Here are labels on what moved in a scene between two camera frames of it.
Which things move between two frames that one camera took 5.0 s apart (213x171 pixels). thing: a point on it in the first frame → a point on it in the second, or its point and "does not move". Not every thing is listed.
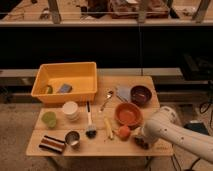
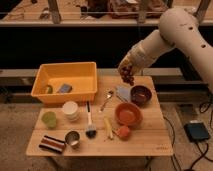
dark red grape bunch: [140, 142] → [125, 74]
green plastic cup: [49, 118] does not move
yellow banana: [110, 133] does not move
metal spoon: [110, 93] does not move
